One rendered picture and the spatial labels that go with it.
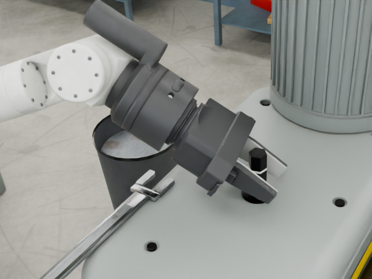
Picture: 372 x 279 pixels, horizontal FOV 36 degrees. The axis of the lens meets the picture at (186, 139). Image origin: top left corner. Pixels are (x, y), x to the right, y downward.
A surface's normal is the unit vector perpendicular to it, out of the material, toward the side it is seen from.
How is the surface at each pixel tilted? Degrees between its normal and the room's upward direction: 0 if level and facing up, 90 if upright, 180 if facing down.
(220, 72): 0
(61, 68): 70
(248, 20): 0
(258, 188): 90
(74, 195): 0
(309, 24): 90
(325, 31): 90
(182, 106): 41
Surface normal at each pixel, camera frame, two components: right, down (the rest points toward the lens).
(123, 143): -0.07, -0.80
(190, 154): -0.36, 0.58
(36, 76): 0.94, -0.26
